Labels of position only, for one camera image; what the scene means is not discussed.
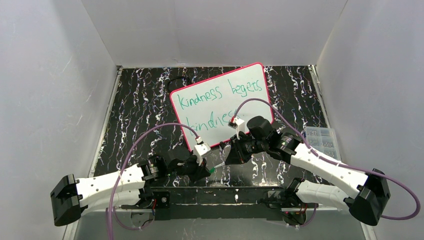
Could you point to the white green whiteboard marker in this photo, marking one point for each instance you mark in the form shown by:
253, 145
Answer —
219, 165

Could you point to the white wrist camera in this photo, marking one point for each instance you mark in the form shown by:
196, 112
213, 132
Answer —
201, 151
238, 124

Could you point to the black clip on whiteboard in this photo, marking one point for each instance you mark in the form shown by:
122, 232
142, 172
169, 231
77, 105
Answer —
222, 145

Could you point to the pink framed whiteboard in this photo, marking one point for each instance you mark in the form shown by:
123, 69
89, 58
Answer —
208, 106

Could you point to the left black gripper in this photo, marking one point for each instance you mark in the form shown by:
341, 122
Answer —
200, 168

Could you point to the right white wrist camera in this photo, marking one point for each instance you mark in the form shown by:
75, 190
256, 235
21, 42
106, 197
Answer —
238, 124

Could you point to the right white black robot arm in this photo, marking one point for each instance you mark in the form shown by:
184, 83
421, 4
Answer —
363, 194

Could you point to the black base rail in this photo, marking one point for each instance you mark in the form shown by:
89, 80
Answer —
174, 203

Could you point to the clear plastic screw box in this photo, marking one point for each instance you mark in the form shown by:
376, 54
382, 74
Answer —
324, 140

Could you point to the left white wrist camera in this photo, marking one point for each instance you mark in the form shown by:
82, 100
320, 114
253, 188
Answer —
201, 151

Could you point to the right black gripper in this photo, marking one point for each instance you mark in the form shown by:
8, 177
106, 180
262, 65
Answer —
236, 150

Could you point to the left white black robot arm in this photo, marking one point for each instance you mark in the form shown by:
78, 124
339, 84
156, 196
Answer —
72, 197

